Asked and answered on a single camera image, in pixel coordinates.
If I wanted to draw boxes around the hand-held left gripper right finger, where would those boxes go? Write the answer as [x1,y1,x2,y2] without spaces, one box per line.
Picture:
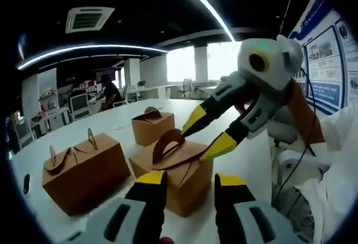
[214,172,305,244]

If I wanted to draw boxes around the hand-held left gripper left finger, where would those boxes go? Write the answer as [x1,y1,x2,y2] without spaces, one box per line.
[60,170,168,244]

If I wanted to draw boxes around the person's right hand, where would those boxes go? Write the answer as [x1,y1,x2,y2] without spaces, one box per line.
[234,92,260,118]

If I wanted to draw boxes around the grey office chair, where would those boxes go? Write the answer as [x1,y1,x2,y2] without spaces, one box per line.
[265,106,299,146]

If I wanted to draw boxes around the white office chair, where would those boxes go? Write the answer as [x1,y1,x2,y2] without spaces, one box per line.
[178,78,194,98]
[69,92,91,121]
[15,116,36,149]

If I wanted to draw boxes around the white chair armrest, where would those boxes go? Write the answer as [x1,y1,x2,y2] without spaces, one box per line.
[278,148,325,177]

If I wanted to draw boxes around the person's grey trousers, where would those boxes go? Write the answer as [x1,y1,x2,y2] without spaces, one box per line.
[275,186,318,235]

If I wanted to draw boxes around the long ceiling light strip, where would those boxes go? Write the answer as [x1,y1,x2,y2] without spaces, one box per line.
[169,0,236,43]

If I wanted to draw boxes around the person's white shirt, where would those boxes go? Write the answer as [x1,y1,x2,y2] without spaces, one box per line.
[296,101,358,244]

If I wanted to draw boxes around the small black device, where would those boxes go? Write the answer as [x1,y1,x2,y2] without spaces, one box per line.
[22,173,31,196]

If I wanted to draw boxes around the purple screen monitor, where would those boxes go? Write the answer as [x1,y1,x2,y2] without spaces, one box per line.
[96,69,116,81]

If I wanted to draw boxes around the shelf of colourful items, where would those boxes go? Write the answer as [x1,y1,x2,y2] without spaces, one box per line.
[39,87,60,116]

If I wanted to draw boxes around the curved ceiling light strip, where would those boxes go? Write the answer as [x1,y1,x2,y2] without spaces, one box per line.
[17,44,169,71]

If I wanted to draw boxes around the ceiling air conditioner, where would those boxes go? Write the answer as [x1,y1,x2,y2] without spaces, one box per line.
[65,6,115,34]

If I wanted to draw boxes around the blue white wall poster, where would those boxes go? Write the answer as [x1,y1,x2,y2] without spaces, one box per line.
[288,0,358,116]

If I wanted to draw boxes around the black cable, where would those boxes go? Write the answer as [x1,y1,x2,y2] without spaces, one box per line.
[275,66,319,200]

